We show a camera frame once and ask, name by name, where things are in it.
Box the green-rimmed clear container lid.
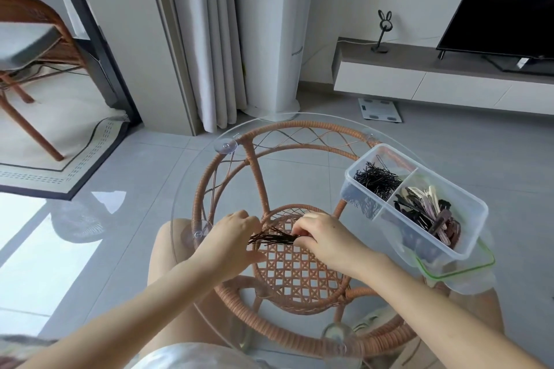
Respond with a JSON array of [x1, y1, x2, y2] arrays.
[[415, 238, 497, 283]]

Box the person's left hand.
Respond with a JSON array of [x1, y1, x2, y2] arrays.
[[190, 210, 267, 284]]

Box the white tower air conditioner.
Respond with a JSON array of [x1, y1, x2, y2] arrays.
[[229, 0, 319, 120]]

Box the beige rug with dark border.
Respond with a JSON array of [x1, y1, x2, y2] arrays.
[[0, 116, 131, 202]]

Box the clear divided plastic container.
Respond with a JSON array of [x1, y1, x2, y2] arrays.
[[340, 143, 489, 262]]

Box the pile of black bobby pins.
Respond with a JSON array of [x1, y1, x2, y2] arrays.
[[352, 161, 404, 202]]

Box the bunch of dark bobby pins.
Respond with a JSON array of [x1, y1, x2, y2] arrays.
[[247, 226, 300, 247]]

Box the white and grey television cabinet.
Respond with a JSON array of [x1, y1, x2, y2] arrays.
[[332, 37, 554, 117]]

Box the black framed desk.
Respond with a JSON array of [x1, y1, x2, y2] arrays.
[[0, 0, 142, 126]]

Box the person's left forearm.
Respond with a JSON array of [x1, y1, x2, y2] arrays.
[[19, 257, 208, 369]]

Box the grey seat cushion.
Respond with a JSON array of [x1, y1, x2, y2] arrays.
[[0, 22, 64, 74]]

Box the person's white shorts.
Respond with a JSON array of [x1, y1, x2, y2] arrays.
[[126, 342, 262, 369]]

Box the white bathroom scale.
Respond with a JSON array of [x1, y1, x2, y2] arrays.
[[358, 98, 403, 124]]

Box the pile of mixed hair clips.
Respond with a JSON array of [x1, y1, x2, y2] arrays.
[[393, 184, 463, 249]]

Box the white curtain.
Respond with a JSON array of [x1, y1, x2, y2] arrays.
[[164, 0, 248, 134]]

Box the black bunny-ear stand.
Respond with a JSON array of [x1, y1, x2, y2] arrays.
[[371, 10, 393, 54]]

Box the person's left leg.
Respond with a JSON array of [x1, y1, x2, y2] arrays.
[[146, 219, 243, 354]]

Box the person's right hand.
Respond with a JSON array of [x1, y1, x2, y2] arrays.
[[291, 212, 387, 282]]

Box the brown rattan chair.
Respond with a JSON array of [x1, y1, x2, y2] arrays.
[[0, 0, 90, 162]]

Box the person's right forearm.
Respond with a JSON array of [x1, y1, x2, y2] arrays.
[[357, 252, 548, 369]]

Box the round rattan table frame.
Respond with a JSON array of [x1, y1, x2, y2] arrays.
[[191, 121, 439, 359]]

